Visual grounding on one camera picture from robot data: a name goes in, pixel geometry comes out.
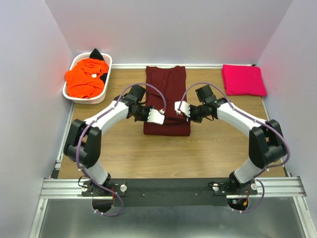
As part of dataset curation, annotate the orange t shirt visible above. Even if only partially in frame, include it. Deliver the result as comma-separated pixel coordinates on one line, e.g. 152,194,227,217
65,58,109,99

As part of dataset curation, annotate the white laundry basket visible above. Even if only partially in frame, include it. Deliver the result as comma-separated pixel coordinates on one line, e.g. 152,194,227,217
62,53,112,104

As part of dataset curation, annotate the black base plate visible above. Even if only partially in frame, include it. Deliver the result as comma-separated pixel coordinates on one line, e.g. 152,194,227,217
78,178,258,208

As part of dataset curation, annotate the maroon t shirt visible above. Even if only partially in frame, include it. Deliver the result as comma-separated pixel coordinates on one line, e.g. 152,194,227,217
143,66,191,136

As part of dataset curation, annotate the black t shirt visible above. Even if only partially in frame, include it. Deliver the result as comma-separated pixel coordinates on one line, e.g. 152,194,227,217
89,49,108,83

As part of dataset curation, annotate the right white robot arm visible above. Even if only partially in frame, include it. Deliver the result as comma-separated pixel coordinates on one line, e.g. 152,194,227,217
175,82,290,194

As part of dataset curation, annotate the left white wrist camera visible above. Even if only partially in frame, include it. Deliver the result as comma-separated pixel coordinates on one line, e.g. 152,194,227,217
147,109,165,125

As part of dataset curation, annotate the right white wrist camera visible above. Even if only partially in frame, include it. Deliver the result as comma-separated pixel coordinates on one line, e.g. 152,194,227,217
174,101,190,118

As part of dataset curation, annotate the folded pink t shirt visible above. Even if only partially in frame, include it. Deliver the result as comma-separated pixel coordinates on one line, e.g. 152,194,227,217
221,64,267,97

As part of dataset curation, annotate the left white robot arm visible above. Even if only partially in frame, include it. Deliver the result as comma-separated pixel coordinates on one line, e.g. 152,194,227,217
63,84,154,196

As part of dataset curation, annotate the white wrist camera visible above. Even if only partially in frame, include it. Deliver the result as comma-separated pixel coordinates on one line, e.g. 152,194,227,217
147,109,165,125
174,101,190,118

